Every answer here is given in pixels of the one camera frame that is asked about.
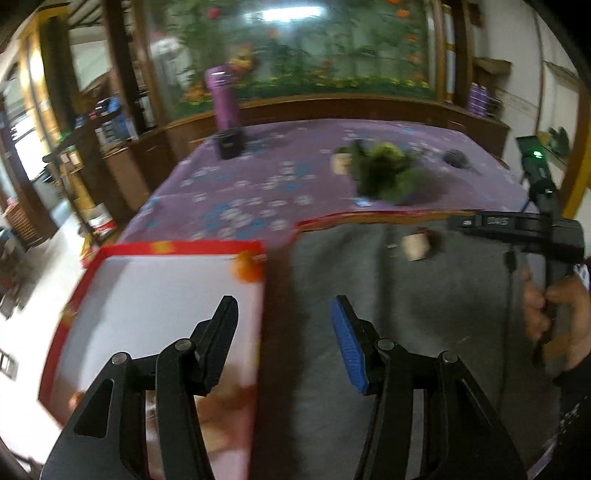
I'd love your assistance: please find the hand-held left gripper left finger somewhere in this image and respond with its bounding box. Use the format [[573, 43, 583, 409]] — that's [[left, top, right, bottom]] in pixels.
[[41, 295, 240, 480]]

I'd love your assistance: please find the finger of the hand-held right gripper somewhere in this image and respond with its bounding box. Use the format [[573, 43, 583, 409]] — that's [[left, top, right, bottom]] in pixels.
[[446, 213, 481, 237]]

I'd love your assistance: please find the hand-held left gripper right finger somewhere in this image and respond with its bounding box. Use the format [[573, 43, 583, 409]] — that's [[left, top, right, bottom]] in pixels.
[[330, 295, 529, 480]]

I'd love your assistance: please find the red and white cardboard box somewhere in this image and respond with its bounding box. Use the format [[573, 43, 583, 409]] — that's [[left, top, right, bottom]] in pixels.
[[37, 240, 269, 480]]

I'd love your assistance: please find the small orange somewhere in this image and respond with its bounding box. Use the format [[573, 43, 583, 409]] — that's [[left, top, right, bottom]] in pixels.
[[233, 251, 267, 284]]

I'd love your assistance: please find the person's right forearm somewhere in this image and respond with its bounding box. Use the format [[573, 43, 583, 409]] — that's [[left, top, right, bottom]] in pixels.
[[551, 355, 591, 467]]

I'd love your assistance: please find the person's right hand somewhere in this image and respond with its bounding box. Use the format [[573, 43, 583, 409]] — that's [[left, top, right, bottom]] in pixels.
[[523, 275, 591, 375]]

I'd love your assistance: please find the grey cloth with red edge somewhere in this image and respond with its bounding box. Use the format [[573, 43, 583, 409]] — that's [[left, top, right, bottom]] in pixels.
[[249, 211, 563, 480]]

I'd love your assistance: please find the green leafy plant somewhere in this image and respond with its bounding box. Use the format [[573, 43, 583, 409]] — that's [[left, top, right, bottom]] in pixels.
[[346, 140, 423, 206]]

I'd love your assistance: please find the small purple container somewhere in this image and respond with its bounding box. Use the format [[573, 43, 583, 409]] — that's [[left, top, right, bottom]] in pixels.
[[466, 83, 491, 117]]

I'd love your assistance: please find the red and white bucket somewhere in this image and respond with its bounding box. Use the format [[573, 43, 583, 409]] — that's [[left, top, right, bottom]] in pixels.
[[87, 205, 118, 236]]

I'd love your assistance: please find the small black box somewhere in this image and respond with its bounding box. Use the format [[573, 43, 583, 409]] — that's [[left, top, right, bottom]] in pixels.
[[218, 129, 245, 160]]

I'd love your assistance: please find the purple thermos bottle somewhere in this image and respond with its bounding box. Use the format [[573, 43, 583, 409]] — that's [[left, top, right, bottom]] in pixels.
[[205, 67, 243, 132]]

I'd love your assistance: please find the large glass aquarium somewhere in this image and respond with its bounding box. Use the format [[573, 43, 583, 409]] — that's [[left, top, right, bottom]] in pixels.
[[148, 0, 445, 117]]

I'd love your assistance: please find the black cable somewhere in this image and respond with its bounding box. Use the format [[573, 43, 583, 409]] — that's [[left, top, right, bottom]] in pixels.
[[499, 249, 520, 411]]

